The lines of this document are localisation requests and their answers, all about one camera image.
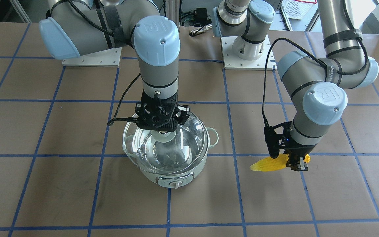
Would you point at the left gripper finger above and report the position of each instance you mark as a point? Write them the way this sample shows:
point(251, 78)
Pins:
point(298, 163)

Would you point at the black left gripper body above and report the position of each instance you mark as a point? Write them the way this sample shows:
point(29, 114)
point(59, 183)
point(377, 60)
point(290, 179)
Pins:
point(302, 147)

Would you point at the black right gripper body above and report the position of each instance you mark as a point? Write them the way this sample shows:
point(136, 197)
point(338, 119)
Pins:
point(184, 114)

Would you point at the yellow corn cob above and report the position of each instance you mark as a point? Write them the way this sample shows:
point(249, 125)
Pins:
point(271, 164)

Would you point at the glass pot lid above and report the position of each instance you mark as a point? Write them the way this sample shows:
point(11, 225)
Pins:
point(166, 144)

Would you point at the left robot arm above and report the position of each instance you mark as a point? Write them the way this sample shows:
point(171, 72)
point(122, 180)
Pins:
point(316, 86)

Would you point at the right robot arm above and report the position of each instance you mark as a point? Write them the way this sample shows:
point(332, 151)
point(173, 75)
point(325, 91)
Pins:
point(73, 29)

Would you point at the pale green electric pot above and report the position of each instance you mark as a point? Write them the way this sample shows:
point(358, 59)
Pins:
point(176, 177)

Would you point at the black power adapter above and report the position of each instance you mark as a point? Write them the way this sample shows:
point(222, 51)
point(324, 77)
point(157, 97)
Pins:
point(200, 15)

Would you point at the white plastic basket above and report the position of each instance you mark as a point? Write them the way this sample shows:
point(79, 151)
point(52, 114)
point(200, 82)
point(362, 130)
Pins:
point(297, 9)

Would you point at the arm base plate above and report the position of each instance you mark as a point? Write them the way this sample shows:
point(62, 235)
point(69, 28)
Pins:
point(106, 58)
point(241, 55)

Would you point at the aluminium frame post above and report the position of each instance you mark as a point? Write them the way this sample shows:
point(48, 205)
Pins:
point(172, 9)

